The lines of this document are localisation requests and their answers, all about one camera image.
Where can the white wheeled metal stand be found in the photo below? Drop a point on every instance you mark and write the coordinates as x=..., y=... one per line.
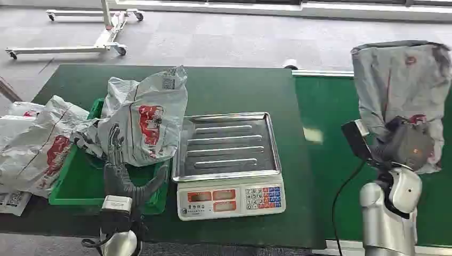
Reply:
x=106, y=32

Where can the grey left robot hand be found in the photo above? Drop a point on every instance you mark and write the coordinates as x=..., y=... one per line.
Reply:
x=116, y=176

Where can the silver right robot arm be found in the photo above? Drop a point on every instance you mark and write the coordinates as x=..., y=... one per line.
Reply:
x=385, y=219

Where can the white electronic weighing scale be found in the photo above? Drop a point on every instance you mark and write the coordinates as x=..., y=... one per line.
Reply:
x=227, y=169

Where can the small flat white parcel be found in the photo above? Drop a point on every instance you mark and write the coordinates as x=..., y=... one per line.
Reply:
x=12, y=202

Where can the grey plastic parcel bag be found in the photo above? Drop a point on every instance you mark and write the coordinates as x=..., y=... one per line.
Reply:
x=395, y=84

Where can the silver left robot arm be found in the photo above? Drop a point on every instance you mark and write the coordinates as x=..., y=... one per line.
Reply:
x=122, y=244

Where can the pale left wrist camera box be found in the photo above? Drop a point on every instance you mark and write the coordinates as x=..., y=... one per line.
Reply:
x=116, y=204

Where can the silver conveyor side rail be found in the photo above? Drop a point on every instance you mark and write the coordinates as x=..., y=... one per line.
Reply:
x=323, y=73

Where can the white parcel bag red print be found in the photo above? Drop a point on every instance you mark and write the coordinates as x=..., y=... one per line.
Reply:
x=24, y=109
x=148, y=120

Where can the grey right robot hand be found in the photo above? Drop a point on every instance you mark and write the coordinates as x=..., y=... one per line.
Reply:
x=406, y=145

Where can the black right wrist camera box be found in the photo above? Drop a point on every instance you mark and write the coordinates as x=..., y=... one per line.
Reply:
x=355, y=139

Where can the large crumpled white parcel bag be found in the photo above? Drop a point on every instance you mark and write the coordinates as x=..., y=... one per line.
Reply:
x=31, y=152

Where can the green conveyor belt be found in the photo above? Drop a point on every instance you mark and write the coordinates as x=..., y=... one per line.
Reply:
x=332, y=159

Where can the green plastic crate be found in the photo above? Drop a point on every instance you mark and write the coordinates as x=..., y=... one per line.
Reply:
x=81, y=183

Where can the brown wooden board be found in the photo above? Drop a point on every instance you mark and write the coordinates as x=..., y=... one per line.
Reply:
x=7, y=90

